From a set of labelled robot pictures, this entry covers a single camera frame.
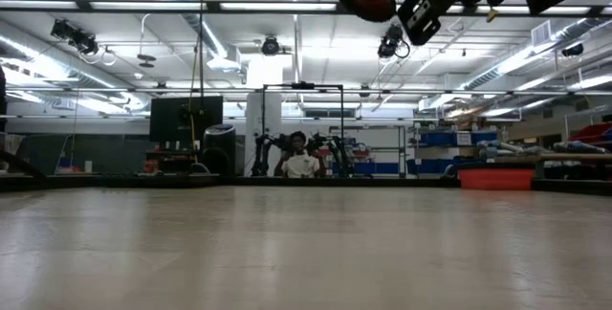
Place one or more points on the red tilted bin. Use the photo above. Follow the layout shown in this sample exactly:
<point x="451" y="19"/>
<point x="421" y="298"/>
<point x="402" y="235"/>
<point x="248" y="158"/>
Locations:
<point x="590" y="133"/>

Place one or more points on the black spotlight cluster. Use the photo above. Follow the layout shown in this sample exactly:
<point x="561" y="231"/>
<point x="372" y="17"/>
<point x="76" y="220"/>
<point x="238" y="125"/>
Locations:
<point x="76" y="37"/>

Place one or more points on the black monitor screen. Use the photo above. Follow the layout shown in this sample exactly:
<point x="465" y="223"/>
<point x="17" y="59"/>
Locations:
<point x="167" y="118"/>

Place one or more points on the blue tilted bin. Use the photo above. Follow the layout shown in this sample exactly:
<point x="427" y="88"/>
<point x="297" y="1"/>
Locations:
<point x="608" y="134"/>

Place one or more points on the small black hanging camera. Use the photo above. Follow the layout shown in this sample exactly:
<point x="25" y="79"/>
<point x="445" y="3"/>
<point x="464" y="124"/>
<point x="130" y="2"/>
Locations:
<point x="270" y="46"/>

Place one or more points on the wooden workbench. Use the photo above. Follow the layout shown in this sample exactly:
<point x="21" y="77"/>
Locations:
<point x="574" y="158"/>

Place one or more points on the person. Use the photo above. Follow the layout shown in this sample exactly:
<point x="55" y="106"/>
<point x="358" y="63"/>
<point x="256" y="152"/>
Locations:
<point x="301" y="166"/>

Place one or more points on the background black robot rig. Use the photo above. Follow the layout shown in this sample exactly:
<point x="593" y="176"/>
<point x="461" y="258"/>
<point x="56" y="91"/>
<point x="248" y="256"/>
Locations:
<point x="342" y="109"/>

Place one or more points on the red collapsible bin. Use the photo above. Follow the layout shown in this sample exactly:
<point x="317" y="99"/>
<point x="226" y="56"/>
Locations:
<point x="497" y="180"/>

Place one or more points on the yellow hanging plug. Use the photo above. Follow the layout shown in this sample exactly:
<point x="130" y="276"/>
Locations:
<point x="491" y="16"/>

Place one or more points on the blue storage bin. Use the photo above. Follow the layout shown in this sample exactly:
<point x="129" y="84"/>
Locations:
<point x="440" y="139"/>

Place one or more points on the white air vent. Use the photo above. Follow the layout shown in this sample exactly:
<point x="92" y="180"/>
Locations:
<point x="541" y="33"/>

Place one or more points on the silver air duct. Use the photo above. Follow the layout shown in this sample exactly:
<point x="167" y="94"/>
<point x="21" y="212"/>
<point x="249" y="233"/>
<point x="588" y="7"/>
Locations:
<point x="526" y="56"/>

